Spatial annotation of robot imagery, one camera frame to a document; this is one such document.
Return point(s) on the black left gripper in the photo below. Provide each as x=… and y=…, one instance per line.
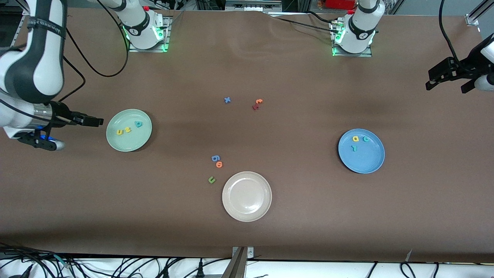
x=462, y=70

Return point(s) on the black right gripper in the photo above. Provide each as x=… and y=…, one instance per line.
x=61, y=114

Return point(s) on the green plate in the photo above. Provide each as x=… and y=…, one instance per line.
x=129, y=143

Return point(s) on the aluminium corner profile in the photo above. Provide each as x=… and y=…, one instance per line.
x=476, y=15

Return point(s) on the blue plate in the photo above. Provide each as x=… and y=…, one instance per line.
x=366, y=158

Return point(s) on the red box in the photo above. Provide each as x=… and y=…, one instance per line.
x=339, y=4

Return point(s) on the beige plate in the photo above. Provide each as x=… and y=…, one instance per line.
x=247, y=197

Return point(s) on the brown table cover sheet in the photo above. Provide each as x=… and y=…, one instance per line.
x=308, y=212

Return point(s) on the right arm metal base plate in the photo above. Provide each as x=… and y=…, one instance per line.
x=148, y=50

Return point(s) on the aluminium side rail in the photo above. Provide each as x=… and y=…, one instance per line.
x=18, y=33

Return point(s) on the grey metal frame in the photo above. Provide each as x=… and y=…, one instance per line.
x=252, y=5

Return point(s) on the aluminium frame profile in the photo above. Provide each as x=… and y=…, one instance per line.
x=236, y=266

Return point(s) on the small metal bracket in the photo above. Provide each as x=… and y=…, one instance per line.
x=250, y=253

